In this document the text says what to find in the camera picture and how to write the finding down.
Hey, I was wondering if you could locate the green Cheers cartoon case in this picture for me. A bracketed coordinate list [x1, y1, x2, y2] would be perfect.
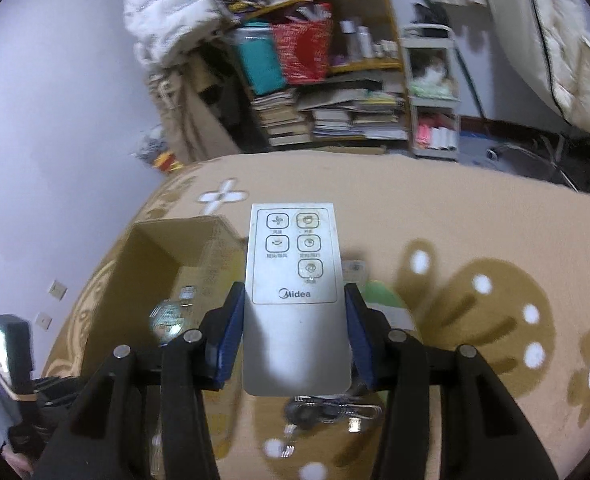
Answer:
[149, 299, 193, 346]

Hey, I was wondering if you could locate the brown cardboard box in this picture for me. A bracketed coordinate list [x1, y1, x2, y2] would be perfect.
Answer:
[76, 214, 249, 386]

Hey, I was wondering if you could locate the green Pochacco oval case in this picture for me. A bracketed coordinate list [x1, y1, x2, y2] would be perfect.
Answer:
[361, 281, 417, 333]

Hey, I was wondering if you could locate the white Midea remote control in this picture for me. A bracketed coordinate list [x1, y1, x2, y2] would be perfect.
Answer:
[242, 203, 351, 396]

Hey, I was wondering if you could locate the person's hand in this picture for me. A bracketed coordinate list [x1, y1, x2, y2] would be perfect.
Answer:
[1, 445, 33, 479]

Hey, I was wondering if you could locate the beige patterned round rug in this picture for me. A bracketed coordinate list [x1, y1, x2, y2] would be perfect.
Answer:
[44, 152, 590, 479]

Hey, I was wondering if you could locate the plastic bag of toys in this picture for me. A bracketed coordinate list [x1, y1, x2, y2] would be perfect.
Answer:
[132, 126, 183, 174]

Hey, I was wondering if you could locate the beige hanging coat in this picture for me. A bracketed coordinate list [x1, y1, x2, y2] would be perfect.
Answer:
[149, 52, 241, 165]

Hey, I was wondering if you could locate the stack of books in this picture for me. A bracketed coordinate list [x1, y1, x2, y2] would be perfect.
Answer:
[251, 88, 312, 148]

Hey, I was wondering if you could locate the white metal cart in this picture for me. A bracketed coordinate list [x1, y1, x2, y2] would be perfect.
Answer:
[401, 23, 460, 162]

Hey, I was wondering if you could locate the white puffer jacket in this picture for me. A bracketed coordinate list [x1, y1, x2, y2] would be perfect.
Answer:
[122, 0, 222, 73]

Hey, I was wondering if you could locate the wooden bookshelf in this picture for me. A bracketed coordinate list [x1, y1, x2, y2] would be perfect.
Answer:
[225, 0, 408, 150]

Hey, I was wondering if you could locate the teal bag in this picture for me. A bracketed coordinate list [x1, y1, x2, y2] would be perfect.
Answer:
[232, 22, 286, 96]

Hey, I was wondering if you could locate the white quilted bedding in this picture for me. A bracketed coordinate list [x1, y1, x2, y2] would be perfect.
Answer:
[487, 0, 590, 133]

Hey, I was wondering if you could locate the red gift bag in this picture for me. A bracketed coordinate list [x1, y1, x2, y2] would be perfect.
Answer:
[271, 3, 333, 86]

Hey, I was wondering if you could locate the lower wall socket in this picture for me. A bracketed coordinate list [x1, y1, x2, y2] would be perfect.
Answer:
[34, 312, 52, 330]

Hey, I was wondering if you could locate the wall socket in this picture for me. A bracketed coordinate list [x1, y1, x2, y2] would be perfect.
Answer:
[48, 280, 68, 301]
[34, 312, 52, 330]

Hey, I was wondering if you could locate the upper wall socket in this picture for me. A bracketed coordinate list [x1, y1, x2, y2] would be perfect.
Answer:
[48, 280, 68, 301]

